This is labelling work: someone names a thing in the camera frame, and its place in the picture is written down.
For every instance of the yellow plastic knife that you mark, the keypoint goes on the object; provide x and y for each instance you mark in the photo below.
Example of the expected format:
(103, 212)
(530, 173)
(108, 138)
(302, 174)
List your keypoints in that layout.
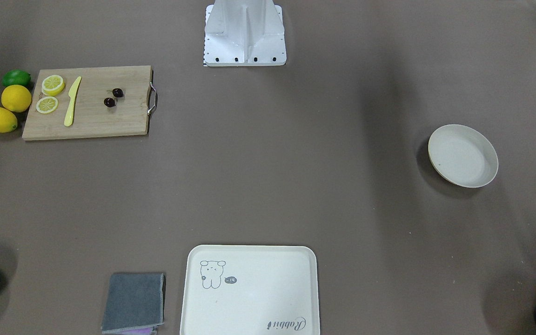
(72, 94)

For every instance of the dark red cherry upper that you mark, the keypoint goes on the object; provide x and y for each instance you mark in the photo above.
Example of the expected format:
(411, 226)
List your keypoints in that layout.
(118, 93)

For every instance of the lower lemon slice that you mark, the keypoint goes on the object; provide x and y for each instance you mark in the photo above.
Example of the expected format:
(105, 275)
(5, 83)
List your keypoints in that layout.
(47, 105)

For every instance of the upper lemon slice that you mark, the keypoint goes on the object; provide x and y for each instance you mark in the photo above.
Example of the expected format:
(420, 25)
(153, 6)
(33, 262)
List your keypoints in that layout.
(53, 85)

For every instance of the wooden cutting board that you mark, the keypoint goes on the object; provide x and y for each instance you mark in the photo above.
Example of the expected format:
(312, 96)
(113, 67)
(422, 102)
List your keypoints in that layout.
(92, 118)

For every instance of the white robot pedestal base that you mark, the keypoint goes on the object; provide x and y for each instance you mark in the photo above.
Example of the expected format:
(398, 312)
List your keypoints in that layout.
(244, 33)

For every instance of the dark red cherry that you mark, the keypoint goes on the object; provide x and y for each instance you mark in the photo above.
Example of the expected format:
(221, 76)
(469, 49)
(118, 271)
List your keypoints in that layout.
(118, 93)
(109, 102)

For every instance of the dark red cherry lower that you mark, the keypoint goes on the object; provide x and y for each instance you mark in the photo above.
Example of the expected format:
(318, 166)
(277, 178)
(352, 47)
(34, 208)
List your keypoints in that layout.
(109, 102)

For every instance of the cream rabbit tray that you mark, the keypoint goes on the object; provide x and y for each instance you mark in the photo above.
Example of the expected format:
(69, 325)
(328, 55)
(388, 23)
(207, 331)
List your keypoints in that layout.
(251, 290)

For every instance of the grey folded cloth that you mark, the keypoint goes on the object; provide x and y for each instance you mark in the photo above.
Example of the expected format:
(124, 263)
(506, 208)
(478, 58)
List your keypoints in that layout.
(135, 304)

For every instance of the yellow lemon middle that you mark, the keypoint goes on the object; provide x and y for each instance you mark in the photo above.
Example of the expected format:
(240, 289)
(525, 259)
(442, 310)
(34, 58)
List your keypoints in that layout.
(16, 98)

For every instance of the cream round plate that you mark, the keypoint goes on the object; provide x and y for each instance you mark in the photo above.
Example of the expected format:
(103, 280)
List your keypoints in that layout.
(463, 156)

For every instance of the lemon slice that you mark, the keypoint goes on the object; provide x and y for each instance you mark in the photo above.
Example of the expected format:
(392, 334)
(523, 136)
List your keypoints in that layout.
(53, 85)
(47, 105)

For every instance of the green lime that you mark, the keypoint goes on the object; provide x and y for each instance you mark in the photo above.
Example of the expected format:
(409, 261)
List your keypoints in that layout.
(16, 77)

